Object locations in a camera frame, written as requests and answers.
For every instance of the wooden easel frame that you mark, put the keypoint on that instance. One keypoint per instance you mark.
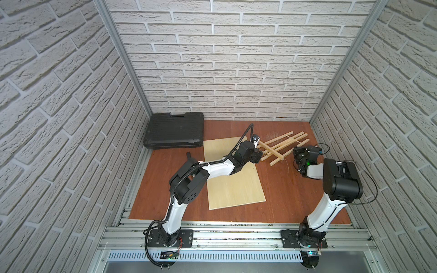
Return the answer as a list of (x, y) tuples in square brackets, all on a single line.
[(282, 146)]

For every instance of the black mounting plate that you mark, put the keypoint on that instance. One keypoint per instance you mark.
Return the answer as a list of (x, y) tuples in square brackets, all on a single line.
[(306, 239), (158, 238)]

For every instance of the light plywood board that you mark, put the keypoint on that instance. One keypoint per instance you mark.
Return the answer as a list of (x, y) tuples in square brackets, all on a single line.
[(241, 188)]

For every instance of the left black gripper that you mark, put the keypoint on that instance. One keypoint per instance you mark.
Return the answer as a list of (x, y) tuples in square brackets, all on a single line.
[(257, 156)]

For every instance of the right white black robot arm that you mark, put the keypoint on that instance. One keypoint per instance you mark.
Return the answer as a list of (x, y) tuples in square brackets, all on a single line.
[(341, 186)]

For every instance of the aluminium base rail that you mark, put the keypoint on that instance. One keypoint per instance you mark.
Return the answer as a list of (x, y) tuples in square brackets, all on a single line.
[(227, 242)]

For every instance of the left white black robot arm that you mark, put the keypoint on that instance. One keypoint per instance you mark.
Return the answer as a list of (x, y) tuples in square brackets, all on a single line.
[(189, 180)]

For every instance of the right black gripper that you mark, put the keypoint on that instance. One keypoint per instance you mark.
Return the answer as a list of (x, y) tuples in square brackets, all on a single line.
[(298, 151)]

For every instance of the black plastic tool case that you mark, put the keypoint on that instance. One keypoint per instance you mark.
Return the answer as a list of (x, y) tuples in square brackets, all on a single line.
[(173, 131)]

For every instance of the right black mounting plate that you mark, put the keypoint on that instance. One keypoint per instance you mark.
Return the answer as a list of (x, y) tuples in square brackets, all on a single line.
[(306, 239)]

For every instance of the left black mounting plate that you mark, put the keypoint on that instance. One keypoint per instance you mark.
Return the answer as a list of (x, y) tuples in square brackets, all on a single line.
[(158, 238)]

